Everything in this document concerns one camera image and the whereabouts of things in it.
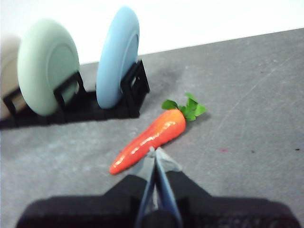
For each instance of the beige plate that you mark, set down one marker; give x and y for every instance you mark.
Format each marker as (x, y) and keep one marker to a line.
(8, 66)

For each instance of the black plate rack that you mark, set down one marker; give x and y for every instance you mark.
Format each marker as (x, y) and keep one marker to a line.
(80, 109)

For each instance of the blue plate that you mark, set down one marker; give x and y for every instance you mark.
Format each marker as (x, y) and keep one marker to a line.
(114, 59)

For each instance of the orange carrot with green leaves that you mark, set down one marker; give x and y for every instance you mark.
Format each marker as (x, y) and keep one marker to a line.
(154, 135)

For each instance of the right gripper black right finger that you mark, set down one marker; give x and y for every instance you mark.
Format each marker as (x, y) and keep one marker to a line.
(213, 209)

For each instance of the green plate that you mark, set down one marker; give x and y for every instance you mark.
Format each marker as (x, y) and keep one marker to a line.
(38, 71)

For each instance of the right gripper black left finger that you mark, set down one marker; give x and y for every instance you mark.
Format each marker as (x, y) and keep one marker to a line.
(95, 209)

